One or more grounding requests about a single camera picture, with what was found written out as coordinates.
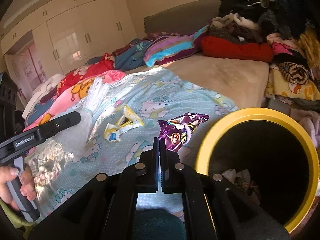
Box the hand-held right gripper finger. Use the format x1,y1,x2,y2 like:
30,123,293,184
28,137,160,240
160,139,292,240

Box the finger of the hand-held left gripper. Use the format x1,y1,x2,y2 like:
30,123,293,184
39,111,82,141

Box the purple snack wrapper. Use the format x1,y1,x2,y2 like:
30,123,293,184
157,113,210,153

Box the clear white plastic wrapper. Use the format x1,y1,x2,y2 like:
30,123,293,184
59,77,110,155

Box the yellow-rimmed black trash bin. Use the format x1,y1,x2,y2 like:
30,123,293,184
194,107,320,234

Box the person's left hand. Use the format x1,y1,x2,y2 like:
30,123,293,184
0,165,38,210

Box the pink printed blanket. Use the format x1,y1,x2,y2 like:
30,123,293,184
22,70,125,130

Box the white cloth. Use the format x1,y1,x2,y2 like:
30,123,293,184
22,74,65,118

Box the yellow white snack wrapper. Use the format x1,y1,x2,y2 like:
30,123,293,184
104,104,145,143

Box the bright red printed blanket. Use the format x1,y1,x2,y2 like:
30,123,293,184
56,53,115,95

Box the light blue printed blanket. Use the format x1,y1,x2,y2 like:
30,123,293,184
25,67,238,218

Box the person's teal trouser leg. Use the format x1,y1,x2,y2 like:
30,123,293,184
132,209,185,240

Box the blue floral blanket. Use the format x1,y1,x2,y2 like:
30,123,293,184
114,38,155,72

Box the beige pillow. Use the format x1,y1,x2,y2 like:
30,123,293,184
125,54,270,110

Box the cream wardrobe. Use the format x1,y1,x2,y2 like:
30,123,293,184
0,0,138,80

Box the striped purple blue pillow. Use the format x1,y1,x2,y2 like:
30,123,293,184
144,26,209,68

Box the grey upholstered bed base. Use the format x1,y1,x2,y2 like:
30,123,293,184
261,96,293,117

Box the red cushion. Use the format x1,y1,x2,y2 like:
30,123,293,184
201,35,274,63

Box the grey headboard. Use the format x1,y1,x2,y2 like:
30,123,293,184
144,0,223,39

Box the yellow printed blanket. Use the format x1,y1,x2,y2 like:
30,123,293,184
265,64,320,103

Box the lavender cloth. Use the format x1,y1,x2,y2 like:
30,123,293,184
287,109,320,148

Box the pile of clothes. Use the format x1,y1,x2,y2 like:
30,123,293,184
207,0,320,85

